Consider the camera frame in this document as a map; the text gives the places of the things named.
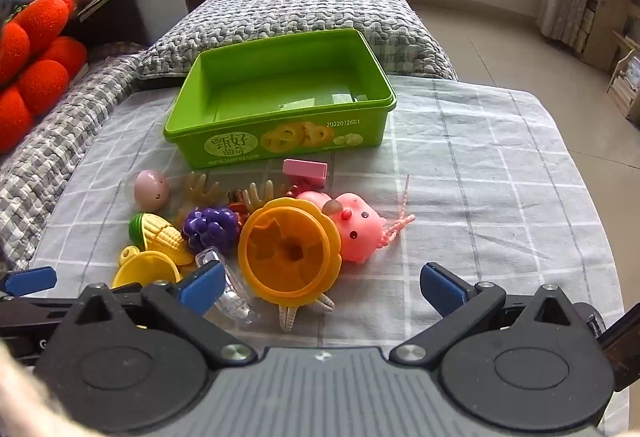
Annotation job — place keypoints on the beige plastic claw toy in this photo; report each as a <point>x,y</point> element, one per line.
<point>290,317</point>

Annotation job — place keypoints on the yellow toy corn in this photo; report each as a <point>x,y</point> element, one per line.
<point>165,237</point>

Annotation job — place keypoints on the orange plastic funnel toy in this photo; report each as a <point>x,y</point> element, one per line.
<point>310,267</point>

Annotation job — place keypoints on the clear plastic toy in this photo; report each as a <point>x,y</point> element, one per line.
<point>235,302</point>

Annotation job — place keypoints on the purple toy grapes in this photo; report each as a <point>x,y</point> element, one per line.
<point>210,227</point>

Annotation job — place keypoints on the pink clear capsule egg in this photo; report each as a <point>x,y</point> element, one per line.
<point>152,189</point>

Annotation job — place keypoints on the grey patchwork quilt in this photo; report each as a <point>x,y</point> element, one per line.
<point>50,142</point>

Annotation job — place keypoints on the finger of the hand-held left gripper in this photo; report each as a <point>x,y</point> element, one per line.
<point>30,279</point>

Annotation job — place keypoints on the person's left forearm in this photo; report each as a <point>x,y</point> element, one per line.
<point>20,397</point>

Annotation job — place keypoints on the brown orange toy figure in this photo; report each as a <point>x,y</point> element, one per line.
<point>237,204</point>

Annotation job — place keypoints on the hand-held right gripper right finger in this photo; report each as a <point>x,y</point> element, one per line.
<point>442,289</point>

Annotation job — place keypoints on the small yellow funnel toy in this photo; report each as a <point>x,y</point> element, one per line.
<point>145,267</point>

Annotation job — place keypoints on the grey checked cloth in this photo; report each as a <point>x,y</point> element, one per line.
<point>500,167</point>

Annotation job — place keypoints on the green plastic box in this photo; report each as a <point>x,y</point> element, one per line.
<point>235,142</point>

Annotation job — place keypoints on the wooden shelf unit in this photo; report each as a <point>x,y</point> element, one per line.
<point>615,17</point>

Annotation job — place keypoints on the orange plush cushion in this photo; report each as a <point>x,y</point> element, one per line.
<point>40,62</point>

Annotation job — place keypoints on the pink rubber pig toy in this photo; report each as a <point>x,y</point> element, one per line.
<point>357,227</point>

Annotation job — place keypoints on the pink segmented plastic toy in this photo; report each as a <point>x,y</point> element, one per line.
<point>395,229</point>

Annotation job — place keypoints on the grey quilted cushion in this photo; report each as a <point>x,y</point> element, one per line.
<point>310,2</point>

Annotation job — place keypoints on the pink block toy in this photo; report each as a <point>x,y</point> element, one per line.
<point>305,169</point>

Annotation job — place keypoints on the grey fabric armrest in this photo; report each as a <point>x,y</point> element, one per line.
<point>155,12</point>

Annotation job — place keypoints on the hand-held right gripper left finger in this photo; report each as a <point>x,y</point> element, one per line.
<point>202,288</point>

